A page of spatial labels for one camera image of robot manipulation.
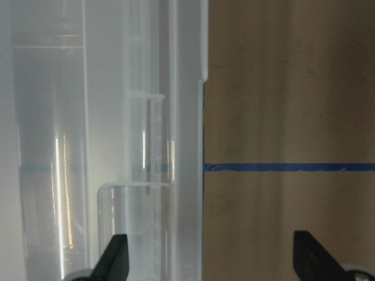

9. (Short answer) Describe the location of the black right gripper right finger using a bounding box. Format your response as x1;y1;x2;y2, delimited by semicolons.
293;231;346;280

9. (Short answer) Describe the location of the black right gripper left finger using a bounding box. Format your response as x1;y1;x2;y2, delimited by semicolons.
90;234;129;281

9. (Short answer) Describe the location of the clear plastic box lid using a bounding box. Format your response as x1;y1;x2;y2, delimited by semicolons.
1;1;209;280

